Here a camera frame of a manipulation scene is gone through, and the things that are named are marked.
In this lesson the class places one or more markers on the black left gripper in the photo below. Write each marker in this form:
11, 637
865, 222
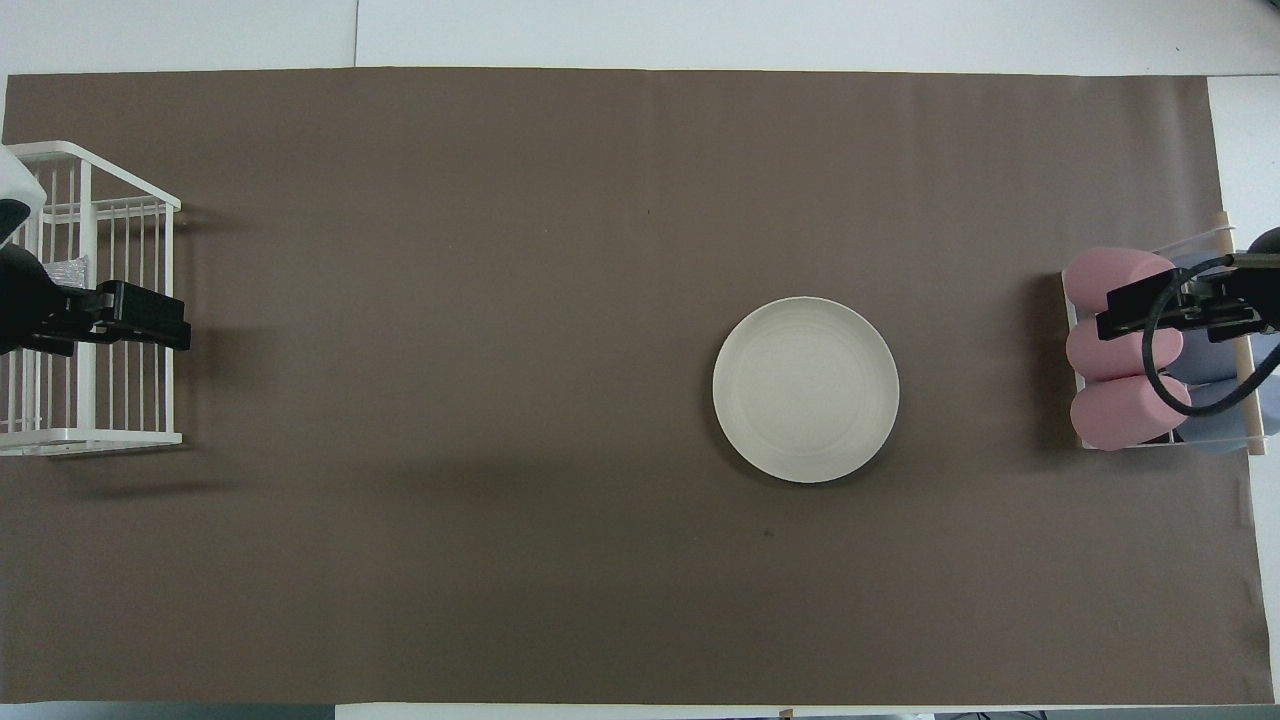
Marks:
140, 310

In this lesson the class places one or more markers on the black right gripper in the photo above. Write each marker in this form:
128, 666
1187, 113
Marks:
1125, 305

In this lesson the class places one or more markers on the clear plastic wrapper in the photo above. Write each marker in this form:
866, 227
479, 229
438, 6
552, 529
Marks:
68, 272

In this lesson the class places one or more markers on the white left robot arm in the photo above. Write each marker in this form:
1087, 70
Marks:
20, 290

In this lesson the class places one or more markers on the cream round plate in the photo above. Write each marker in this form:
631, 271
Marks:
805, 390

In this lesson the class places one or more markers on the pink plastic cup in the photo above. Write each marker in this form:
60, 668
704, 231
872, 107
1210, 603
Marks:
1120, 415
1085, 275
1100, 355

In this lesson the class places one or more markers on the cup rack with wooden bar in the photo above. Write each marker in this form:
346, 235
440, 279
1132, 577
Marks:
1254, 430

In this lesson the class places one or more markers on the brown paper table mat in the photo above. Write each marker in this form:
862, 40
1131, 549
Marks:
450, 560

